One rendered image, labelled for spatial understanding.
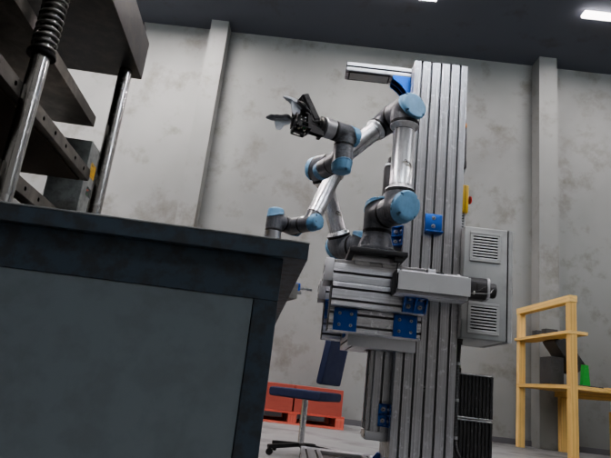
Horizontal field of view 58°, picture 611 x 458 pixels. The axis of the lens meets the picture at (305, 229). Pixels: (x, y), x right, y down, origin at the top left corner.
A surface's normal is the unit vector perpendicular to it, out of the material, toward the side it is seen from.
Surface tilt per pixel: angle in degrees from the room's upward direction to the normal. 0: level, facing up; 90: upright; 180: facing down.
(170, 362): 90
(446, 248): 90
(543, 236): 90
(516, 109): 90
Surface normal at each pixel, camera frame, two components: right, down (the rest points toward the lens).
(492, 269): 0.02, -0.26
